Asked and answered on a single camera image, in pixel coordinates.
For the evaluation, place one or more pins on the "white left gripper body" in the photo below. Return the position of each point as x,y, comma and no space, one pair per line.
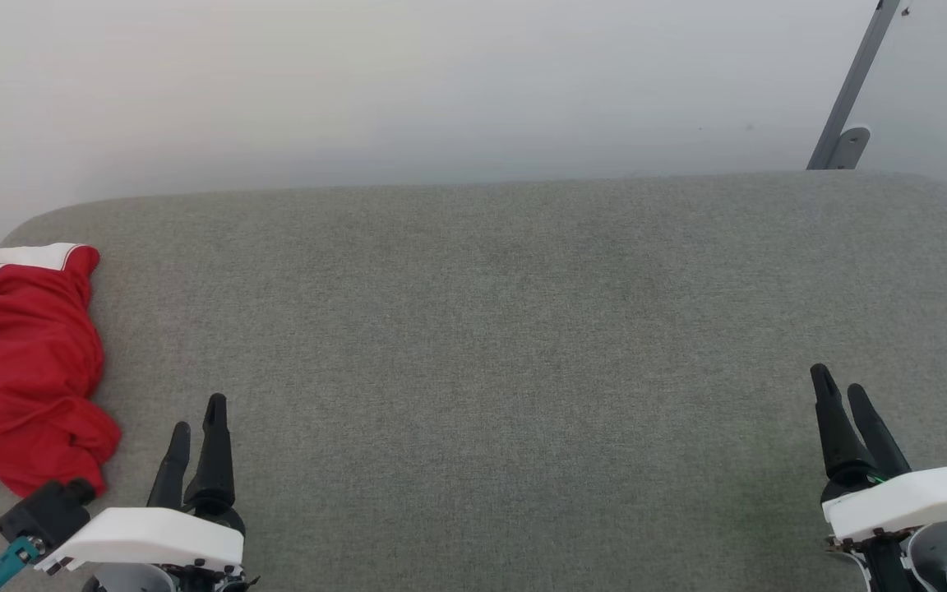
153,534

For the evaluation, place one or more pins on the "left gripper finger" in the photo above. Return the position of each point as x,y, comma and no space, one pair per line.
172,469
213,460

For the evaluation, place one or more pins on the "grey post foot bracket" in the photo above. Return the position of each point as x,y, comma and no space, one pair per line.
850,148

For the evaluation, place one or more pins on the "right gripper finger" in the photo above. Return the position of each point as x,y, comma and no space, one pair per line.
835,436
878,436

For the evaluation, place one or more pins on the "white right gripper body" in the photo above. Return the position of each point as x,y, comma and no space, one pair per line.
909,500

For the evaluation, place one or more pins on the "red and white jersey shirt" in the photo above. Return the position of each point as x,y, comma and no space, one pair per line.
21,370

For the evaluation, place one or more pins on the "grey metal post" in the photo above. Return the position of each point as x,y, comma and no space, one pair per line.
852,82

